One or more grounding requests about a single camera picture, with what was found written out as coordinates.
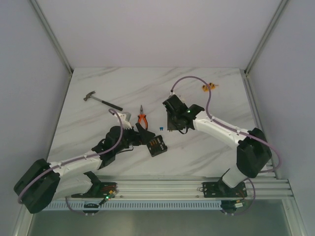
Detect claw hammer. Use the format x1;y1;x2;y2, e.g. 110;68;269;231
83;91;123;111

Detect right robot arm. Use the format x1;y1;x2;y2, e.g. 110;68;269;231
163;94;272;198

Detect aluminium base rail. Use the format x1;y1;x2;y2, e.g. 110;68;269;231
24;174;294;198

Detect orange handled pliers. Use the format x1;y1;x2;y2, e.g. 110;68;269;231
138;105;148;130

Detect white slotted cable duct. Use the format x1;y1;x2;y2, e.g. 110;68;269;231
44;200;222;211

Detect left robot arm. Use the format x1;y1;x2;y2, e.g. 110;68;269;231
13;123;155;214

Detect purple cable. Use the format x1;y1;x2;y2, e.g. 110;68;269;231
170;76;283;216
17;109;125;217

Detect black fuse box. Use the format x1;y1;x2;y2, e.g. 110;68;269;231
146;135;168;157

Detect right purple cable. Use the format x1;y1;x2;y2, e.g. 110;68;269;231
170;76;283;216

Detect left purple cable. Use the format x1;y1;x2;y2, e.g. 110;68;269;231
17;109;125;217

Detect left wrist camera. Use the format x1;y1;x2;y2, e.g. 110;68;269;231
115;112;132;129

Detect orange fuse holder block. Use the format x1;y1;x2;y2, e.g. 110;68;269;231
202;83;219;92

